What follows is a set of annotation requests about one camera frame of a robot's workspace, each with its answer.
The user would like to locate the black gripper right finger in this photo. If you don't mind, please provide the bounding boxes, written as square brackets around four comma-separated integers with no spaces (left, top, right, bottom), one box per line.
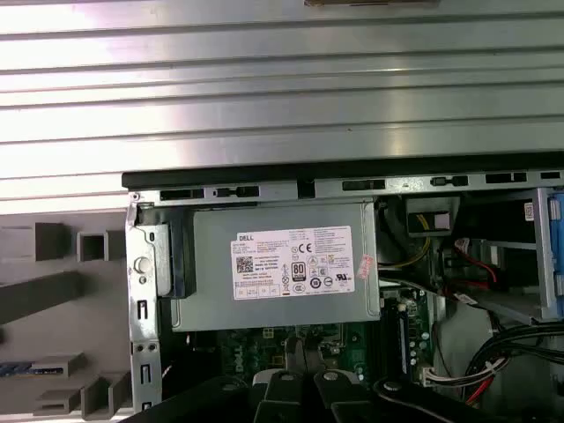
[303,337,490,423]

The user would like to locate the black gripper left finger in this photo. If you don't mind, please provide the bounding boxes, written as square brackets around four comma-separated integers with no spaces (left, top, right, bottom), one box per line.
[131,337,309,423]

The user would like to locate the blue disk carrier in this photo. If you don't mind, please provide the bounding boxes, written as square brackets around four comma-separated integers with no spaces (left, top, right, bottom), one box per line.
[545,188,564,319]

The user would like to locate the grey power supply unit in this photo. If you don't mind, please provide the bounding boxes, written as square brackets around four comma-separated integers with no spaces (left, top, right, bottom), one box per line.
[169,200,382,334]

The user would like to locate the yellow power wires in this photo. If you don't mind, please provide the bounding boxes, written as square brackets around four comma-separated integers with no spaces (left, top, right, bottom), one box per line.
[394,214,433,271]

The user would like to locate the grey plastic parts rack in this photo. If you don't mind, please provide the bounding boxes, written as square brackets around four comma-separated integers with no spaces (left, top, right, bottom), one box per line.
[0,214,133,419]

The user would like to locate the green Dell motherboard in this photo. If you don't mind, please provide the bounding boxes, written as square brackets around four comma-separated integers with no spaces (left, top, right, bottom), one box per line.
[182,286,437,400]

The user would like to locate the RAM stick blue label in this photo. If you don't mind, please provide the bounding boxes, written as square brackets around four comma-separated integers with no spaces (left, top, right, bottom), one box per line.
[0,361,67,376]

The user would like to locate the black cable bundle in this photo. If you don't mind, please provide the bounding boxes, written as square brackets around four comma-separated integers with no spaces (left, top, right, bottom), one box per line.
[418,323,564,411]

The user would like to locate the red wire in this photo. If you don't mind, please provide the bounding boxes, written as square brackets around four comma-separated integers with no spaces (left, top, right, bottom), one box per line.
[464,257,501,290]

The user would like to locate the black RAM slot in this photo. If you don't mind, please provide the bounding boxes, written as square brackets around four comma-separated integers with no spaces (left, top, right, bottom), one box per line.
[395,301,411,387]

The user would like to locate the grey metal drive cage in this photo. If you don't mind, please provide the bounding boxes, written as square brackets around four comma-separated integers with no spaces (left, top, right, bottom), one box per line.
[457,187,564,325]

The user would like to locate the black open PC case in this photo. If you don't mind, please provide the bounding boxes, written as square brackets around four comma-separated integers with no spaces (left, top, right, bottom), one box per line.
[122,160,564,423]

